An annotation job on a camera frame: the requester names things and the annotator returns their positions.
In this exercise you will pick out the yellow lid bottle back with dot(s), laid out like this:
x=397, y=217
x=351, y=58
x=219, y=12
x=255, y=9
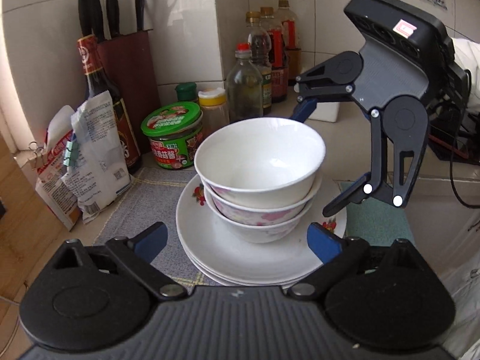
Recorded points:
x=260, y=46

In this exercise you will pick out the large white plate with stain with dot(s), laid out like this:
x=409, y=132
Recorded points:
x=283, y=273

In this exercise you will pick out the orange cap sauce bottle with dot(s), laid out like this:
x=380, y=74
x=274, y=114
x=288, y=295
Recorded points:
x=289, y=21

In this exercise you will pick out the grey and teal towel mat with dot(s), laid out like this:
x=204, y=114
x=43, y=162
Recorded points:
x=154, y=197

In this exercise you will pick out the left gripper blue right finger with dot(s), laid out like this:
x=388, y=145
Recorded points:
x=325, y=245

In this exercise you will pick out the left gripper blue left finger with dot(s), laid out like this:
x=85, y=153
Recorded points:
x=150, y=242

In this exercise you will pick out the yellow lid spice jar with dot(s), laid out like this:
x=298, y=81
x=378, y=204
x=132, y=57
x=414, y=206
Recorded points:
x=213, y=103

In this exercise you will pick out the white bowl pink flowers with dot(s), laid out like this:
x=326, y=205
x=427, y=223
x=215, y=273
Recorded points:
x=255, y=233

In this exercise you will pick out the red label sauce bottle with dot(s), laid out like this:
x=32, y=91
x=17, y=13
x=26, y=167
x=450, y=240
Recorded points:
x=277, y=55

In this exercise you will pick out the glass oil bottle red cap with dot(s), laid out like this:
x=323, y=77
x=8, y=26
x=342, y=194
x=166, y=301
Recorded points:
x=244, y=87

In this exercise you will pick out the dark red knife block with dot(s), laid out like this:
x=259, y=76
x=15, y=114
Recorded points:
x=127, y=60

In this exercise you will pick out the white fruit-print plate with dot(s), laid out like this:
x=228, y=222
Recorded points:
x=210, y=239

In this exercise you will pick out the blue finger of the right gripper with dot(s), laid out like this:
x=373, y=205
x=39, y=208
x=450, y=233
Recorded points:
x=303, y=109
x=353, y=194

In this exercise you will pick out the green cap small jar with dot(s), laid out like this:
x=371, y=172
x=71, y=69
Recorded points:
x=187, y=92

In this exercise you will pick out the white plastic seasoning box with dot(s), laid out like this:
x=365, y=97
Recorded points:
x=326, y=112

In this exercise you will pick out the red snack bag with clip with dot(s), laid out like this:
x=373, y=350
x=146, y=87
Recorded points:
x=50, y=169

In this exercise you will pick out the bamboo cutting board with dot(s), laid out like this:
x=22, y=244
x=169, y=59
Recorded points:
x=28, y=226

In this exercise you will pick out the white plastic food bag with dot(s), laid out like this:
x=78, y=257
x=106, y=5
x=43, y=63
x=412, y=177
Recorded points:
x=96, y=173

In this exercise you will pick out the green lid sauce jar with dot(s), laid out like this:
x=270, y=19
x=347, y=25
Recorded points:
x=175, y=132

